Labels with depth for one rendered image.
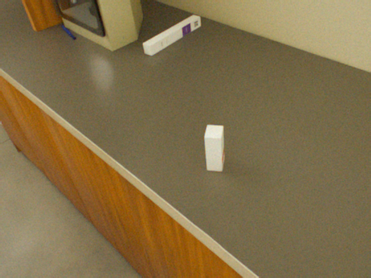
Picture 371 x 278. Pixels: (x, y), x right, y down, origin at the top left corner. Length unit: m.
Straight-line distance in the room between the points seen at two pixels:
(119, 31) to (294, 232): 0.87
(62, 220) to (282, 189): 1.45
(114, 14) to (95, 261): 1.13
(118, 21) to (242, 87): 0.49
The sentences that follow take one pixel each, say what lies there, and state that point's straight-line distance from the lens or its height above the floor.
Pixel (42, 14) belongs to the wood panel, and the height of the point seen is 0.99.
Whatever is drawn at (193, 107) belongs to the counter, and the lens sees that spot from 0.91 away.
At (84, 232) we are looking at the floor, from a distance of 1.90.
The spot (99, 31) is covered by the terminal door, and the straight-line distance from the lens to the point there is 1.22.
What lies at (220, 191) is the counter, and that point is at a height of 0.94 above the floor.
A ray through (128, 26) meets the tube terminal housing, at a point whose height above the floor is 1.00.
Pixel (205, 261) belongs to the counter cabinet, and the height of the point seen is 0.74.
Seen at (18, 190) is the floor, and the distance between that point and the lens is 2.24.
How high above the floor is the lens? 1.51
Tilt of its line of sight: 39 degrees down
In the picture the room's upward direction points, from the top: 3 degrees counter-clockwise
